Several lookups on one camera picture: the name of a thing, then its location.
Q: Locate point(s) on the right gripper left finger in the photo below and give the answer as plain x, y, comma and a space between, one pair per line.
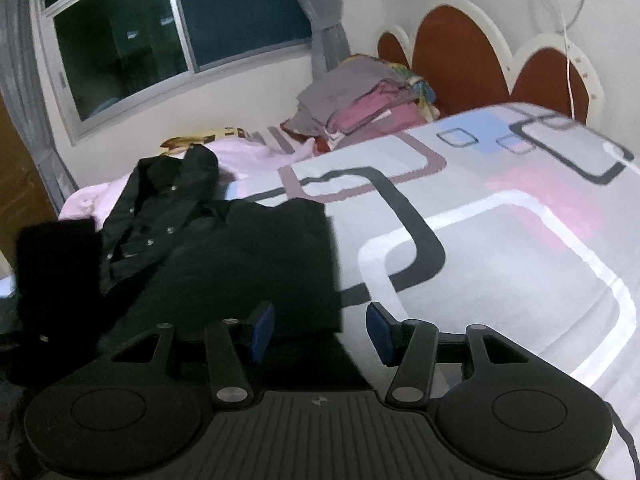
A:
234, 350

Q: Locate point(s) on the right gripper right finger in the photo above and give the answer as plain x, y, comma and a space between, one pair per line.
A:
410, 346

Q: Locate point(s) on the black button shirt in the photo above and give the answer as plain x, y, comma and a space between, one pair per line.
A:
171, 251

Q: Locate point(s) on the patterned white grey bedspread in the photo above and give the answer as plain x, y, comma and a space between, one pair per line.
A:
509, 216

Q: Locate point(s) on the light pink blanket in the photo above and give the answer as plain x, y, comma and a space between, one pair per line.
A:
238, 159

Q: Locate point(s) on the yellow brown printed pillow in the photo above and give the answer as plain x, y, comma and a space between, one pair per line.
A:
179, 144

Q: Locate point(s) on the pink folded cloth stack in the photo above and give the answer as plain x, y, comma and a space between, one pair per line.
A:
387, 108

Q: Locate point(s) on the brown wooden door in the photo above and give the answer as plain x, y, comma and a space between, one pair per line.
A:
23, 199

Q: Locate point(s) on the colourful patterned cloth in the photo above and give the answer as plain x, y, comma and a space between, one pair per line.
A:
425, 95

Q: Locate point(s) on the grey folded cloth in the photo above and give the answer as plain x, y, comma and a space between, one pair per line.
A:
334, 92

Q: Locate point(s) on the red white scalloped headboard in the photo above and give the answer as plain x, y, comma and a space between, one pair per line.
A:
459, 50

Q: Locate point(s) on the aluminium sliding window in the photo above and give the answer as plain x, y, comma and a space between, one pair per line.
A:
107, 57

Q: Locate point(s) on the grey left curtain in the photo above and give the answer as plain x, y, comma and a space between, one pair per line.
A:
22, 93

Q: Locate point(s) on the grey curtain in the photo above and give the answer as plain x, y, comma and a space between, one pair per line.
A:
329, 44
22, 93

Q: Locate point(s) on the grey right curtain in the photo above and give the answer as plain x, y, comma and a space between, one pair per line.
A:
329, 44

